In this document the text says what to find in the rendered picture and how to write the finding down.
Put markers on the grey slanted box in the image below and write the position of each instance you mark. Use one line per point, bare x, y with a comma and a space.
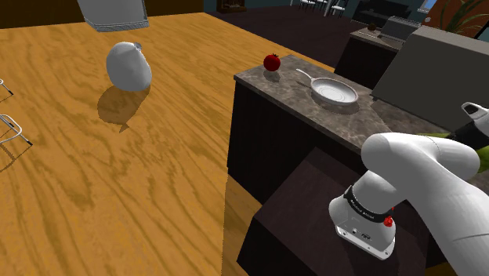
431, 76

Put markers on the grey refrigerator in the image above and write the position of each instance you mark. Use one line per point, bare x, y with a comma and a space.
114, 13

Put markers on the white frying pan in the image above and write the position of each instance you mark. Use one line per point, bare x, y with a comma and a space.
333, 91

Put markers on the small brown object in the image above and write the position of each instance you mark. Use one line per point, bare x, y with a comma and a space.
371, 26

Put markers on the white dining chairs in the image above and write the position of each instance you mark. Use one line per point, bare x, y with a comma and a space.
324, 5

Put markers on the red tomato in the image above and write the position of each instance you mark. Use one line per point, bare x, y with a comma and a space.
272, 62

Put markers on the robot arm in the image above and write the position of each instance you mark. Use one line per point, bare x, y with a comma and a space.
420, 164

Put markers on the dark side counter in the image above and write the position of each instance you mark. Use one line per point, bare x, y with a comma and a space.
363, 57

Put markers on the grey egg-shaped bin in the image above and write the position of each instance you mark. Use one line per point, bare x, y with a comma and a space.
128, 68

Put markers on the green potted plant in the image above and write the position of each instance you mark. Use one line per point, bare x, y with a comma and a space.
458, 15

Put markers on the dark kitchen counter cabinet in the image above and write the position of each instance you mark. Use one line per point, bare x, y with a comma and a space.
267, 141

